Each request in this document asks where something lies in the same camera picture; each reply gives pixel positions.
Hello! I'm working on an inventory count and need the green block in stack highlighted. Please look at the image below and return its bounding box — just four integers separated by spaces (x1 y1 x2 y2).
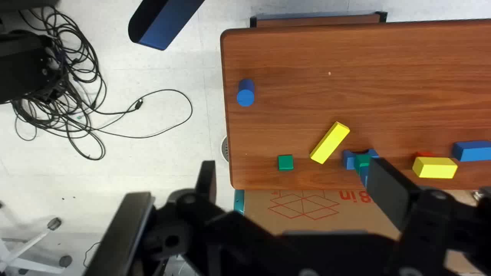
355 153 371 171

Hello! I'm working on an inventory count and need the cardboard box with red print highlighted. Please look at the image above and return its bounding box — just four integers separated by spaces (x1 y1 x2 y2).
233 188 404 240

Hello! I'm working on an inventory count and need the blue cylindrical block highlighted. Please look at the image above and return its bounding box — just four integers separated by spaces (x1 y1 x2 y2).
235 76 258 108

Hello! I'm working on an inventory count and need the blue rectangular block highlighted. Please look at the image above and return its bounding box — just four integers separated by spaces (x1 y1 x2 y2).
450 139 491 164

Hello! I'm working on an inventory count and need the long yellow rectangular block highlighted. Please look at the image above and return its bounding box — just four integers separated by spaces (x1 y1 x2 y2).
309 119 353 165

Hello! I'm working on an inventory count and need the white office chair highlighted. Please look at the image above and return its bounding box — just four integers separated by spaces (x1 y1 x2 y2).
0 200 74 276

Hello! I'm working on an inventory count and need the blue base block of stack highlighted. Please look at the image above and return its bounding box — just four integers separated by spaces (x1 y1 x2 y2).
341 148 371 187

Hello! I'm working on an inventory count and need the black equipment box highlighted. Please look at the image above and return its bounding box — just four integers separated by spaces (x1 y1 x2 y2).
0 30 52 104

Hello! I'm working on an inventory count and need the tangled black cable bundle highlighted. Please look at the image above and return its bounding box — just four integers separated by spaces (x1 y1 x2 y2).
11 4 195 162

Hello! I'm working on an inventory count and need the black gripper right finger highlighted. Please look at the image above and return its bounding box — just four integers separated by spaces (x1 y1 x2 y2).
365 156 424 233

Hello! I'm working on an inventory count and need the small green cube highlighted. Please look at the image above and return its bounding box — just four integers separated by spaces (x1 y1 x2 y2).
276 153 296 173

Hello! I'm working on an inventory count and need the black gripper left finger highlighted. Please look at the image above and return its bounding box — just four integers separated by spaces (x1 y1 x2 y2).
197 159 220 207

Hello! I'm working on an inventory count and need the wide yellow rectangular block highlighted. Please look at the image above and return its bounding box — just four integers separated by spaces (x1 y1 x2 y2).
411 154 459 180

